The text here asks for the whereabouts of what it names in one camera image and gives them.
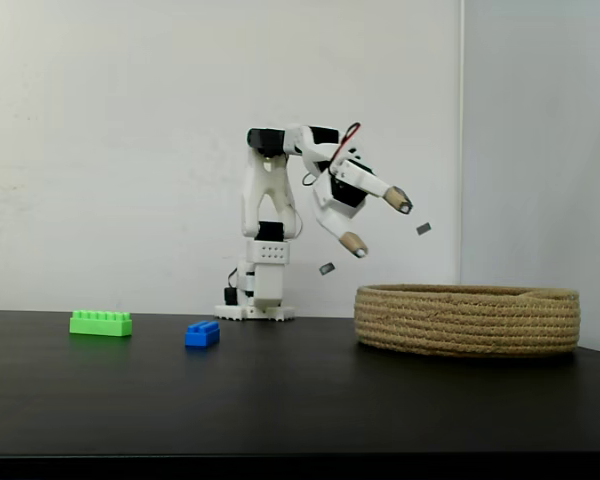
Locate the blue lego block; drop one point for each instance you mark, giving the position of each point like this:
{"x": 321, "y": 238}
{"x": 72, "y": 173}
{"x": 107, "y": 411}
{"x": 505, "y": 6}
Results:
{"x": 200, "y": 336}

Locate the green lego block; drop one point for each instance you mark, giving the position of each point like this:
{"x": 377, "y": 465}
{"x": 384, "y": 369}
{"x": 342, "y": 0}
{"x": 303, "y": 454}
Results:
{"x": 100, "y": 326}

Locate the grey tape piece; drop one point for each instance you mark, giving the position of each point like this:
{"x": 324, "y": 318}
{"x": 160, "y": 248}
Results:
{"x": 327, "y": 268}
{"x": 424, "y": 229}

